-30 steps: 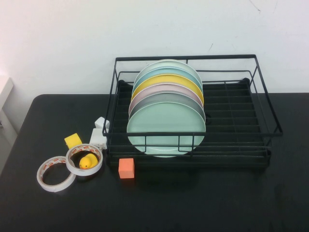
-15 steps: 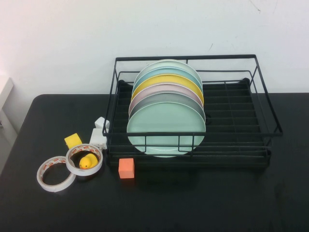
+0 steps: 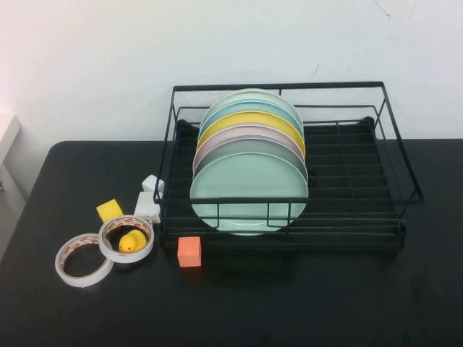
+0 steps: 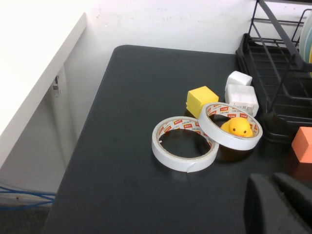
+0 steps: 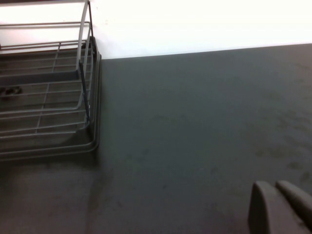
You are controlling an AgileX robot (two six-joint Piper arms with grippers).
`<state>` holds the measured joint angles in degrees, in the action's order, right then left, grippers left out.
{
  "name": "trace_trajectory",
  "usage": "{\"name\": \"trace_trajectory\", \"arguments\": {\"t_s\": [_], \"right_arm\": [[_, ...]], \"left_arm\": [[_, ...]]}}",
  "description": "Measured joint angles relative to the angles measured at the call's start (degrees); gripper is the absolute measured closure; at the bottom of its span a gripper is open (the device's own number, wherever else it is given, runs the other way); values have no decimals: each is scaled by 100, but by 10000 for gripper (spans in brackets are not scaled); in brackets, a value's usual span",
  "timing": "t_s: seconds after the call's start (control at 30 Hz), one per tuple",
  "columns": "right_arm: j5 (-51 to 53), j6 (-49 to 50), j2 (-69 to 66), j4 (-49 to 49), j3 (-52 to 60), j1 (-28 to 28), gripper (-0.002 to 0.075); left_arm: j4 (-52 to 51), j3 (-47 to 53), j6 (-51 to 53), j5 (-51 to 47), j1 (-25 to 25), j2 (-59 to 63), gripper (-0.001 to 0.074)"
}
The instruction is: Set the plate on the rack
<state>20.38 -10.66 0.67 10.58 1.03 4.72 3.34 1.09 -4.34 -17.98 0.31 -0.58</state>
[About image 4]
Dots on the yellow rubber duck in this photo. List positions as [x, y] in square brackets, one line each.
[239, 128]

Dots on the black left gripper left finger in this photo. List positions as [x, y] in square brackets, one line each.
[265, 209]

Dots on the pale green white plate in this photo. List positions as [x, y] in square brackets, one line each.
[306, 36]

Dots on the yellow plate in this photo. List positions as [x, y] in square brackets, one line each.
[310, 63]

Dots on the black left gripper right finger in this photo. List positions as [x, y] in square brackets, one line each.
[295, 195]

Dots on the orange foam cube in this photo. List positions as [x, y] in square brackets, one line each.
[303, 148]

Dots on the metal wall bracket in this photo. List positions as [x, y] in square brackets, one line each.
[56, 84]

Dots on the small white cube adapter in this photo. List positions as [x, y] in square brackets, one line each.
[239, 78]

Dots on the white charger with label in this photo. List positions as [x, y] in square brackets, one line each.
[241, 96]

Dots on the white tape roll tilted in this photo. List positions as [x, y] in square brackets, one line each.
[221, 139]

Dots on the yellow foam cube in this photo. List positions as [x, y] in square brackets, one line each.
[198, 98]

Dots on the white side shelf board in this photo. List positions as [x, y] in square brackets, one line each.
[29, 56]

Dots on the white tape roll lying flat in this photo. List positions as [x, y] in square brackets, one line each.
[175, 163]

